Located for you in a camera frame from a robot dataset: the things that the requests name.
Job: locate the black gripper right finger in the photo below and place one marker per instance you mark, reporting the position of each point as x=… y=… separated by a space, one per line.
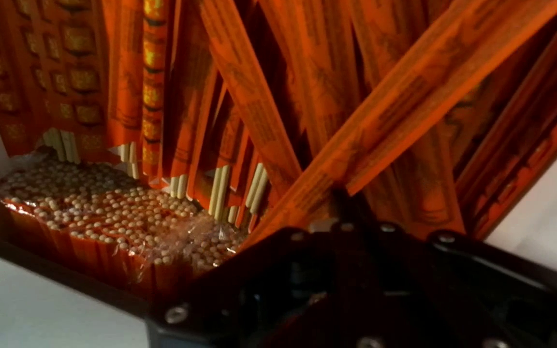
x=472 y=296

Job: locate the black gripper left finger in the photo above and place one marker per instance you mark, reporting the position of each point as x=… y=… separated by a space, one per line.
x=259 y=291

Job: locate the orange packet yellow print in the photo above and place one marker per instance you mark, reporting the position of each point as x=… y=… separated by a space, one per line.
x=153 y=78

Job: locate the wrapped bundle orange sticks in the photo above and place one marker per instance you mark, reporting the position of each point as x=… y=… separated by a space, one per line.
x=110 y=213

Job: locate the orange packets heap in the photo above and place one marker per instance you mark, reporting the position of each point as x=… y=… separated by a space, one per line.
x=124 y=64

